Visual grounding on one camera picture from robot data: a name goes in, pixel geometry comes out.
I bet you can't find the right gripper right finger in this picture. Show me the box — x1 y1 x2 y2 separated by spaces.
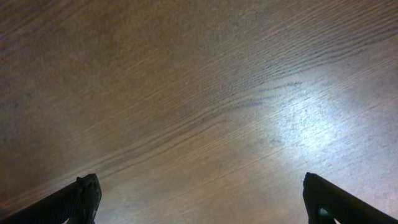
303 172 397 224

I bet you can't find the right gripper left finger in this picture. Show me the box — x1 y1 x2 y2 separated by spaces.
1 174 102 224

